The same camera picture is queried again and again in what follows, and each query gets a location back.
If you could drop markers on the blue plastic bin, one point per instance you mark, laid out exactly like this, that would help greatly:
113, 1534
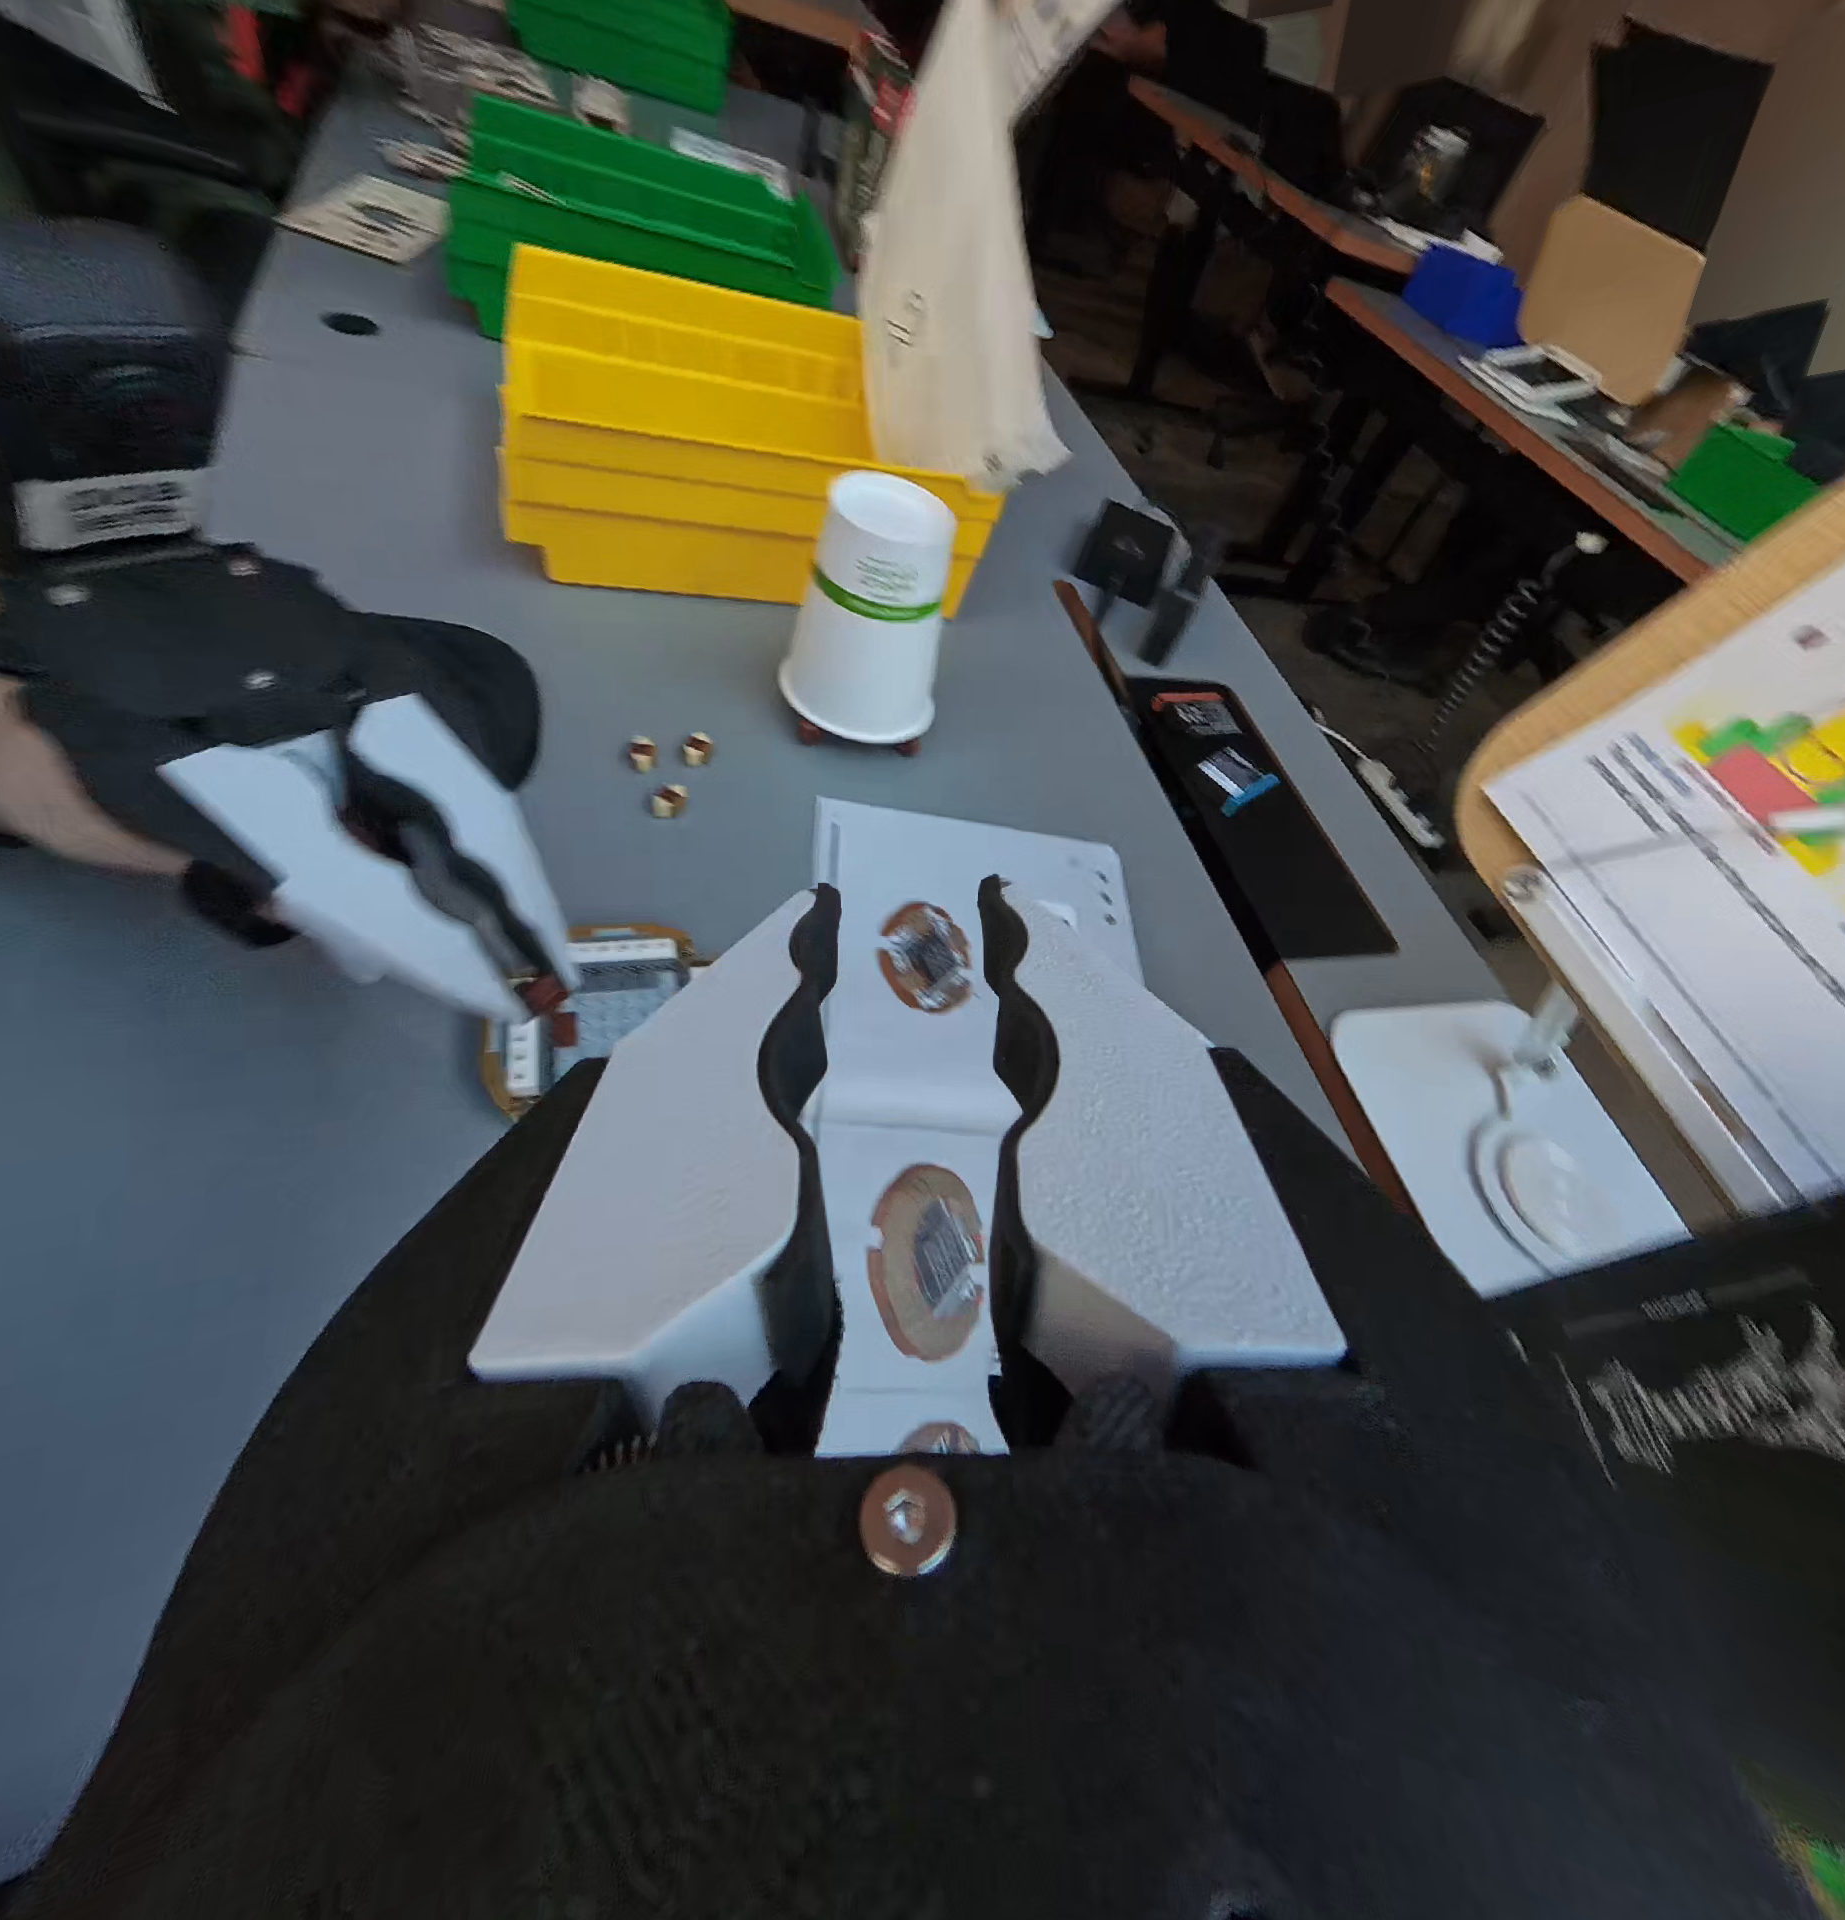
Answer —
1463, 292

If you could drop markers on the black toy set box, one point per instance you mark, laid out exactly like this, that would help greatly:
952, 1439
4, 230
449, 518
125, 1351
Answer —
1687, 1351

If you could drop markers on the printed instruction sheet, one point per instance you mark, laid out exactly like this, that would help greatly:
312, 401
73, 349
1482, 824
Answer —
1732, 900

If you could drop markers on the white paper bag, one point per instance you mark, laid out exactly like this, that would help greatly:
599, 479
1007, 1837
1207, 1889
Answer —
952, 256

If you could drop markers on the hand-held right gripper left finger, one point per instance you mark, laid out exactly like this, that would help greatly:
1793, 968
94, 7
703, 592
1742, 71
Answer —
638, 1200

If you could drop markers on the open cardboard box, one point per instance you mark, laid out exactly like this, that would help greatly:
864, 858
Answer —
1612, 301

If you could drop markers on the white paper cup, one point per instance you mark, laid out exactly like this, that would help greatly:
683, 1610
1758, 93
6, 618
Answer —
870, 600

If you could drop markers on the wooden desk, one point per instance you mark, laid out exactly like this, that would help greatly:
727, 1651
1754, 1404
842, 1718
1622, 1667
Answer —
1492, 405

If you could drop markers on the wooden display board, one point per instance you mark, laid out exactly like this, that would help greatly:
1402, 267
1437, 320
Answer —
1612, 630

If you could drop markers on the white stand base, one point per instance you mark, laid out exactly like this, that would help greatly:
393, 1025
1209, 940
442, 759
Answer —
1463, 1110

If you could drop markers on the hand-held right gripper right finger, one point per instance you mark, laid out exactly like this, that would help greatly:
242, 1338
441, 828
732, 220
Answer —
1162, 1200

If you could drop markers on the round toy brick base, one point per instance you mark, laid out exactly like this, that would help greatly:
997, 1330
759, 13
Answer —
622, 998

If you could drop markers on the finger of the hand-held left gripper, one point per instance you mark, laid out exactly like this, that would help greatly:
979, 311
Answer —
467, 795
307, 840

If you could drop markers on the small black block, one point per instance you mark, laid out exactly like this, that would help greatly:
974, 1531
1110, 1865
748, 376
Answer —
1125, 548
1172, 607

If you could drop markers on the building instruction booklet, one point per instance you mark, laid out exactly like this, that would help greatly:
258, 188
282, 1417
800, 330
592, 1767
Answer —
1072, 886

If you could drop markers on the white power strip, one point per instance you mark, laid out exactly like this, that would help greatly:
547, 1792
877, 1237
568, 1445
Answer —
1397, 795

